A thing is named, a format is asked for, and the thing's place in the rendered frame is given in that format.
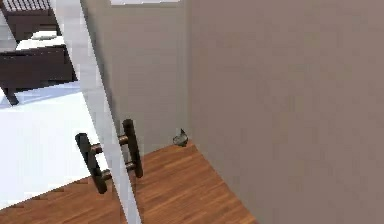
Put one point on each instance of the white room door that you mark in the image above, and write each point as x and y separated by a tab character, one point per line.
96	100

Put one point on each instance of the white pillow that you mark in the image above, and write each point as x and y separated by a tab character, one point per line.
44	35

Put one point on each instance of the small grey crumpled object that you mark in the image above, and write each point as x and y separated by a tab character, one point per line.
180	138

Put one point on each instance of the dark brown bed frame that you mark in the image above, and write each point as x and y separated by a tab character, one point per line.
33	65

